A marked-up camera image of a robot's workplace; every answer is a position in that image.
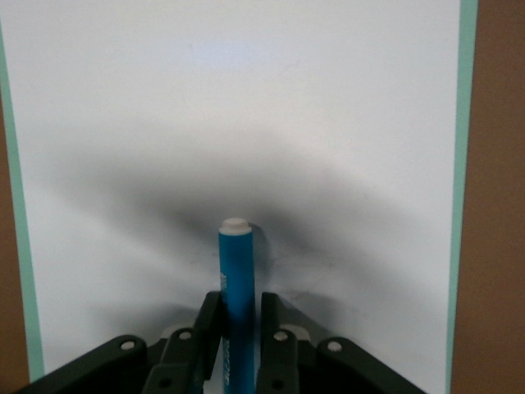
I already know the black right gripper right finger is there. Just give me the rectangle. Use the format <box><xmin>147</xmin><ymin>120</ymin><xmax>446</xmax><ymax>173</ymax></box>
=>
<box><xmin>254</xmin><ymin>291</ymin><xmax>427</xmax><ymax>394</ymax></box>

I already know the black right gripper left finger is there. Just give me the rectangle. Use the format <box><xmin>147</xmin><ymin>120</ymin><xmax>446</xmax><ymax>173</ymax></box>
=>
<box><xmin>11</xmin><ymin>290</ymin><xmax>226</xmax><ymax>394</ymax></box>

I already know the blue marker white cap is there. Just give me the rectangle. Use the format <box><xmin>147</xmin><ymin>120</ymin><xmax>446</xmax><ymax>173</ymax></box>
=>
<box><xmin>217</xmin><ymin>216</ymin><xmax>264</xmax><ymax>394</ymax></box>

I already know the white paper sheet on clipboard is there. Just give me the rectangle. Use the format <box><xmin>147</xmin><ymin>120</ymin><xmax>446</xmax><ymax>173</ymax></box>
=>
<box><xmin>0</xmin><ymin>0</ymin><xmax>463</xmax><ymax>394</ymax></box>

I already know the teal clipboard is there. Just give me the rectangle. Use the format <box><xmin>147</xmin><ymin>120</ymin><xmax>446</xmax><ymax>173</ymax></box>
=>
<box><xmin>0</xmin><ymin>0</ymin><xmax>479</xmax><ymax>394</ymax></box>

